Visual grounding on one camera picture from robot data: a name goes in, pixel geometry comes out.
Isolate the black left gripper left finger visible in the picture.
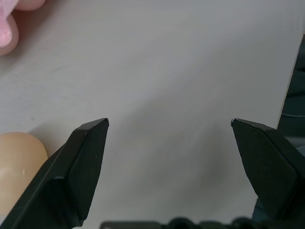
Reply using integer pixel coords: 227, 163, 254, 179
0, 117, 110, 229

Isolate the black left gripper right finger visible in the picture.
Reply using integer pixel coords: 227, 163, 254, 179
230, 118, 305, 229

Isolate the beige egg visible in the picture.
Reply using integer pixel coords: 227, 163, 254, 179
0, 132, 49, 212

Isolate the pink egg carton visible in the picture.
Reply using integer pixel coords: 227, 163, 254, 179
0, 0, 46, 57

